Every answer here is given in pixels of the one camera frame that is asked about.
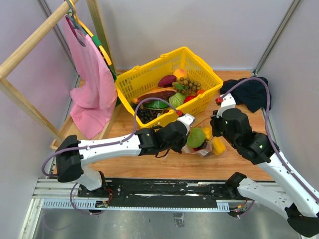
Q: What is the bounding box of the green cabbage back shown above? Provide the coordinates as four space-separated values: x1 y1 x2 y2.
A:
187 127 206 148

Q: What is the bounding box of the green cabbage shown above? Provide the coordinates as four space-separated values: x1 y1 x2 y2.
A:
187 127 206 148
168 92 186 108

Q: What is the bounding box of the clear zip top bag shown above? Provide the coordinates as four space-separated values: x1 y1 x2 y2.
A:
182 118 226 157

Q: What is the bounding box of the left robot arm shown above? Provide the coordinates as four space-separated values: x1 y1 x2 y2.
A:
56 119 190 197

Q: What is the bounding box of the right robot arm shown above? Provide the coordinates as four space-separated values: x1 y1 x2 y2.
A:
210 108 319 238

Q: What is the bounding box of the black grape bunch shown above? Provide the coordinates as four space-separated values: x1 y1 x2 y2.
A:
137 108 162 124

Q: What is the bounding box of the watermelon slice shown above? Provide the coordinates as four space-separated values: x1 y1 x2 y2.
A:
143 100 169 110

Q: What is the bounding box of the green cabbage front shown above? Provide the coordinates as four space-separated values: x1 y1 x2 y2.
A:
168 92 186 108

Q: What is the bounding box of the orange fruit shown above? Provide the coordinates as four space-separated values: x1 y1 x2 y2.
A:
196 89 205 96

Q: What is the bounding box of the red tomato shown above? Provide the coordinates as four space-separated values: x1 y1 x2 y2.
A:
184 95 196 103

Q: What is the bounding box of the dark navy cloth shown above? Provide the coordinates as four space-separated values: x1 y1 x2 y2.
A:
220 78 267 113

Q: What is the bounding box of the purple sweet potato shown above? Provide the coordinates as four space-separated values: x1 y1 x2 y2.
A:
158 75 176 87

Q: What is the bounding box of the peach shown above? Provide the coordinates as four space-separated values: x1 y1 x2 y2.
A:
173 69 187 81

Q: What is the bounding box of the yellow plastic basket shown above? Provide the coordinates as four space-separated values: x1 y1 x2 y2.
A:
115 47 223 116

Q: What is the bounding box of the pink shirt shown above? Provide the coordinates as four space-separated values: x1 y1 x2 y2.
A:
62 15 117 139

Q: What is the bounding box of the yellow clothes hanger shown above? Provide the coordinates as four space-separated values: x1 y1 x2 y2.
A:
66 0 113 66

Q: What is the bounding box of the wooden clothes rack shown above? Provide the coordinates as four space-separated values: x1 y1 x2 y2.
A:
0 0 118 150

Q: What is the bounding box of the grey clothes hanger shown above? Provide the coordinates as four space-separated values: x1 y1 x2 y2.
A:
65 0 88 47

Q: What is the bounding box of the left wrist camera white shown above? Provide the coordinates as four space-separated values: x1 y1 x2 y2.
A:
177 114 195 131

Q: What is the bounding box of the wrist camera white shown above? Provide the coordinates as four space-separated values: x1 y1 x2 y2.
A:
177 114 195 131
215 93 236 118

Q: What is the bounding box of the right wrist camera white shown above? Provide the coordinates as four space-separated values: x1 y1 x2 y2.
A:
215 93 236 118

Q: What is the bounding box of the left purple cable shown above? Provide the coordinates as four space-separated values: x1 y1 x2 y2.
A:
41 97 184 178

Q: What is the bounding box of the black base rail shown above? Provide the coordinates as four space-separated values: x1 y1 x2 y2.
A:
77 178 245 209

